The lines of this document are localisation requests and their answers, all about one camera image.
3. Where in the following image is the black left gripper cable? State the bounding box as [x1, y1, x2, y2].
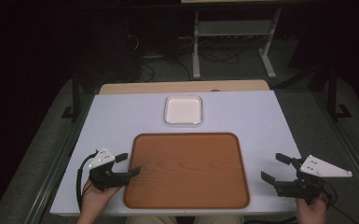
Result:
[76, 150, 99, 213]

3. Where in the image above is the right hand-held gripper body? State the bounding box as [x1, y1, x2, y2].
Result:
[274, 154, 353, 205]

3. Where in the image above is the white metal stand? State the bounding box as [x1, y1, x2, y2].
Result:
[191, 8, 283, 80]

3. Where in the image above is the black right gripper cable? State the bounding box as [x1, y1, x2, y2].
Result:
[320, 180, 359, 224]

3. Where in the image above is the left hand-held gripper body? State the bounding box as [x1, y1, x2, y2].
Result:
[88, 146, 123, 191]

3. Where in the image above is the white square dish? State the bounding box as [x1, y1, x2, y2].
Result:
[163, 94, 204, 126]

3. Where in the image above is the person's right hand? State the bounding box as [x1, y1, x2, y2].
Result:
[295, 191, 330, 224]

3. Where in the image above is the brown wooden tray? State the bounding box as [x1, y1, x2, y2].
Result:
[123, 132, 252, 210]

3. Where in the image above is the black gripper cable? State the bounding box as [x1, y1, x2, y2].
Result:
[320, 180, 359, 224]
[76, 150, 99, 213]

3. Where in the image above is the black metal stand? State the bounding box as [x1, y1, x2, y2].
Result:
[326, 65, 353, 121]
[61, 72, 86, 121]

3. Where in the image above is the person's left hand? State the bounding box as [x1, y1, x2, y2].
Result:
[79, 179, 121, 217]

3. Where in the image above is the tangle of floor cables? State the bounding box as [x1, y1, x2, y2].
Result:
[122, 18, 262, 82]

